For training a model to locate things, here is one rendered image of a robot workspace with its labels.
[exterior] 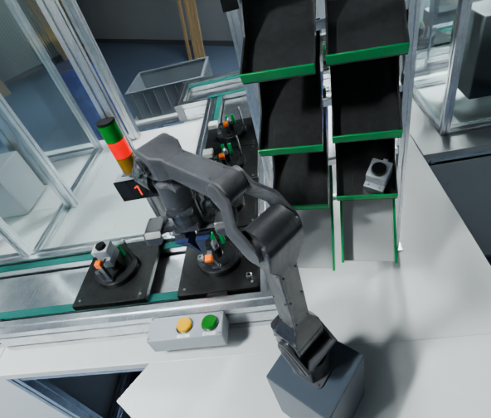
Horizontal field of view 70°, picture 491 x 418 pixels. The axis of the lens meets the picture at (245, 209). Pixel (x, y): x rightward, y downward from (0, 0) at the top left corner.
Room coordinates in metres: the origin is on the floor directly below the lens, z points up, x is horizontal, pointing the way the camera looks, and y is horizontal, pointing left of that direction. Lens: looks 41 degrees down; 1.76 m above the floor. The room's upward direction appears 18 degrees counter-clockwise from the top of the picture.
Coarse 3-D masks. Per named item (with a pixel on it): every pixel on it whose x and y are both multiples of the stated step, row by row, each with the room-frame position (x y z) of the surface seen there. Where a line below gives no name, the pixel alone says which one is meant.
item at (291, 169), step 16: (288, 160) 0.72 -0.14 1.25; (304, 160) 0.70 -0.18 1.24; (320, 160) 0.69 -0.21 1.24; (288, 176) 0.69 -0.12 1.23; (304, 176) 0.67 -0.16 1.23; (320, 176) 0.65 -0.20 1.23; (288, 192) 0.65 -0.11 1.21; (304, 192) 0.63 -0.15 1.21; (320, 192) 0.62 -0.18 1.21; (304, 208) 0.59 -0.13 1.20; (320, 208) 0.58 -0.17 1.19
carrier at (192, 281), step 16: (208, 240) 0.82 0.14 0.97; (224, 240) 0.76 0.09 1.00; (192, 256) 0.77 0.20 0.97; (224, 256) 0.71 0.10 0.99; (240, 256) 0.70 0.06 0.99; (192, 272) 0.71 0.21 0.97; (208, 272) 0.67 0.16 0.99; (224, 272) 0.66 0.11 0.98; (240, 272) 0.65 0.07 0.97; (256, 272) 0.64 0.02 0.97; (192, 288) 0.65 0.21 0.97; (208, 288) 0.63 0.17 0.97; (224, 288) 0.62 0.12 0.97; (240, 288) 0.60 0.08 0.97; (256, 288) 0.59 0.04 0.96
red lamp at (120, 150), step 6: (108, 144) 0.88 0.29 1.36; (114, 144) 0.87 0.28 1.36; (120, 144) 0.87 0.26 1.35; (126, 144) 0.88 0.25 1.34; (114, 150) 0.87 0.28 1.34; (120, 150) 0.87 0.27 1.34; (126, 150) 0.88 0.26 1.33; (114, 156) 0.88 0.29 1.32; (120, 156) 0.87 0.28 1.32; (126, 156) 0.87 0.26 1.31
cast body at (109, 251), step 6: (96, 246) 0.81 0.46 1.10; (102, 246) 0.80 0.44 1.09; (108, 246) 0.81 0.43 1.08; (114, 246) 0.83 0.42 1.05; (96, 252) 0.80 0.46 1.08; (102, 252) 0.79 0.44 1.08; (108, 252) 0.79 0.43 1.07; (114, 252) 0.82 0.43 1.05; (102, 258) 0.79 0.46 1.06; (108, 258) 0.79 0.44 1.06; (114, 258) 0.80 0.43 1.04; (108, 264) 0.78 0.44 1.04; (114, 264) 0.79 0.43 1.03
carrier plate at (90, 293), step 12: (144, 252) 0.86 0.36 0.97; (156, 252) 0.84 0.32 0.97; (144, 264) 0.80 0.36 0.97; (156, 264) 0.80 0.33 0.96; (144, 276) 0.75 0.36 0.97; (84, 288) 0.78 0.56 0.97; (96, 288) 0.77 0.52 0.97; (120, 288) 0.74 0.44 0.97; (132, 288) 0.72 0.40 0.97; (144, 288) 0.71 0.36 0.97; (84, 300) 0.73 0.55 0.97; (96, 300) 0.72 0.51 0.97; (108, 300) 0.70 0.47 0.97; (120, 300) 0.69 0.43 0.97; (132, 300) 0.68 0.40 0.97; (144, 300) 0.67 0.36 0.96
